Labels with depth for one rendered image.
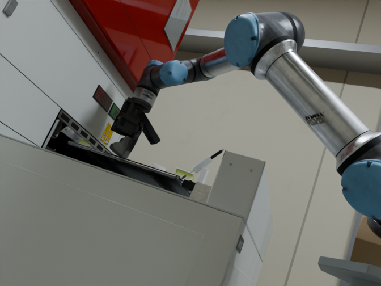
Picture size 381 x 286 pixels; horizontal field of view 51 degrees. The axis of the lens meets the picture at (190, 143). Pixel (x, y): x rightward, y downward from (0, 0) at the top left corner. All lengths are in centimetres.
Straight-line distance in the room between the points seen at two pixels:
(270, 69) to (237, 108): 227
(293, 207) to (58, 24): 205
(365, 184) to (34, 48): 83
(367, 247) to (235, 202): 30
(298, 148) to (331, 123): 210
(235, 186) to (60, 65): 61
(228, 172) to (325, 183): 197
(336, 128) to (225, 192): 26
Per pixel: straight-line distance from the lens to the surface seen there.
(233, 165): 89
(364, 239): 96
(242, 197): 87
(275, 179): 286
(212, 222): 80
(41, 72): 114
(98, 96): 137
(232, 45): 94
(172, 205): 83
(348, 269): 89
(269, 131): 301
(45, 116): 119
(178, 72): 123
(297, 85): 86
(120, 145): 126
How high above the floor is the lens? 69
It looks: 16 degrees up
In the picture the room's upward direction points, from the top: 22 degrees clockwise
